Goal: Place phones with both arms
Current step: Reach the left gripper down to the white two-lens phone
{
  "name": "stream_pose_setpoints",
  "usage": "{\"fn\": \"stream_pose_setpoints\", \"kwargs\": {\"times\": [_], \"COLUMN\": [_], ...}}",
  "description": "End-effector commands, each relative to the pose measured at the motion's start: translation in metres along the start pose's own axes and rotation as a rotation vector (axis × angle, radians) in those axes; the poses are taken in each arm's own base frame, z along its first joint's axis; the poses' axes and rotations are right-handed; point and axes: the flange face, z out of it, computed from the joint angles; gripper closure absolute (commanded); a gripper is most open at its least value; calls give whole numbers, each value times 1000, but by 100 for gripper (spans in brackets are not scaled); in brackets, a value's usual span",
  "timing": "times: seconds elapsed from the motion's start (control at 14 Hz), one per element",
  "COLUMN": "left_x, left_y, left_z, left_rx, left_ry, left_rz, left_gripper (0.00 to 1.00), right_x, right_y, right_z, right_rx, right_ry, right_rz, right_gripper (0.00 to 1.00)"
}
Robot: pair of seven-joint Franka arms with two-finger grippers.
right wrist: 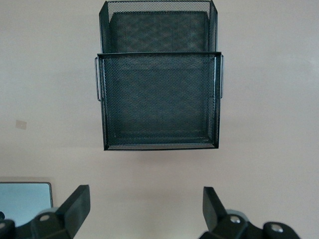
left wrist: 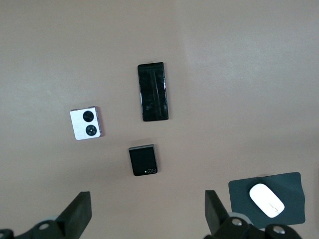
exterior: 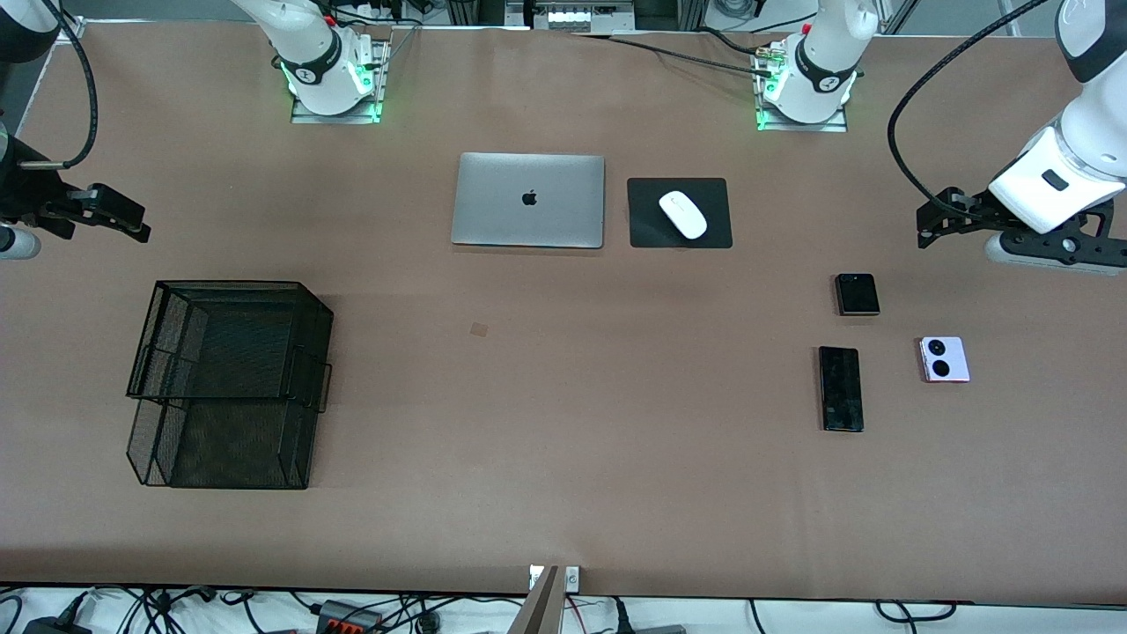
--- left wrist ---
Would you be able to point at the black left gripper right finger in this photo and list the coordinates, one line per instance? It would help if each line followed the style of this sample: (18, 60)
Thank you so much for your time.
(214, 209)

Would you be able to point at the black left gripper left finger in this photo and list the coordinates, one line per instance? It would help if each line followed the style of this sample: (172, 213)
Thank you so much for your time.
(74, 219)

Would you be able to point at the dark grey flip phone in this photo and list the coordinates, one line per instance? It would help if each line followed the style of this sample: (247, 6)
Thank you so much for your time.
(142, 159)

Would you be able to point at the white flip phone round lenses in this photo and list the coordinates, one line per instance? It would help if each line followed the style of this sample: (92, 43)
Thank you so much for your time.
(79, 124)

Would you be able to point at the black slab smartphone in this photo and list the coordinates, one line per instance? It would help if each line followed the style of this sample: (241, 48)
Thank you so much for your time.
(153, 92)

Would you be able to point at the white computer mouse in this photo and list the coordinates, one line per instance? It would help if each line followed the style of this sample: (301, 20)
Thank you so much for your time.
(265, 199)

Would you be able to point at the dark mouse pad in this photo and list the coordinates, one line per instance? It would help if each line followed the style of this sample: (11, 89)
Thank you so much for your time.
(291, 194)

